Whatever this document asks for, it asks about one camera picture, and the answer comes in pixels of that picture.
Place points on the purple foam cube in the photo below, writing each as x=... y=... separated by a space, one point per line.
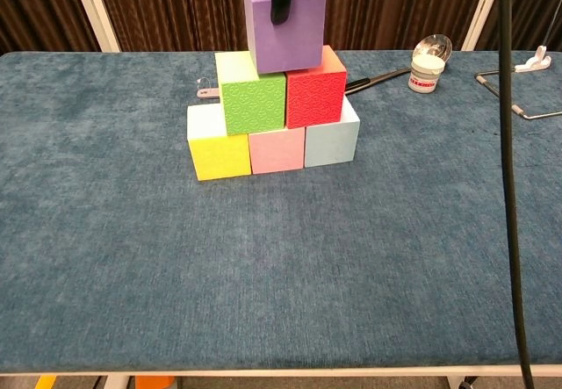
x=285 y=42

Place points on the red foam cube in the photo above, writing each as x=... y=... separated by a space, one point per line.
x=316 y=99

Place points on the green foam cube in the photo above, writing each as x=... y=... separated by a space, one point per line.
x=252 y=108

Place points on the light blue foam cube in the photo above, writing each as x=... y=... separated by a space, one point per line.
x=331 y=145

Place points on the yellow foam cube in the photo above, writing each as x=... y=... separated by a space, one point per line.
x=221 y=158

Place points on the pink foam cube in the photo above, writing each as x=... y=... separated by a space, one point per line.
x=276 y=152

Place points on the dark brown curtain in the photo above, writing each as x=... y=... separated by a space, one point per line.
x=35 y=2
x=175 y=7
x=386 y=2
x=535 y=2

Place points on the grey brush with black bristles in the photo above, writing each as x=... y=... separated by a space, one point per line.
x=207 y=93

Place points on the small white jar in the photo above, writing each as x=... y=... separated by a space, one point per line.
x=423 y=77

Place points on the white plastic clip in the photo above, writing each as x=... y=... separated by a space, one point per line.
x=535 y=62

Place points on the blue fabric table cover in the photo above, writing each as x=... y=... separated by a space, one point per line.
x=281 y=283

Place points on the orange object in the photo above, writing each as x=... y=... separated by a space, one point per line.
x=153 y=382

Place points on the white table leg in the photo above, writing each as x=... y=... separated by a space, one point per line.
x=116 y=382
x=456 y=382

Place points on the white partition post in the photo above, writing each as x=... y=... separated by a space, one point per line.
x=485 y=7
x=92 y=7

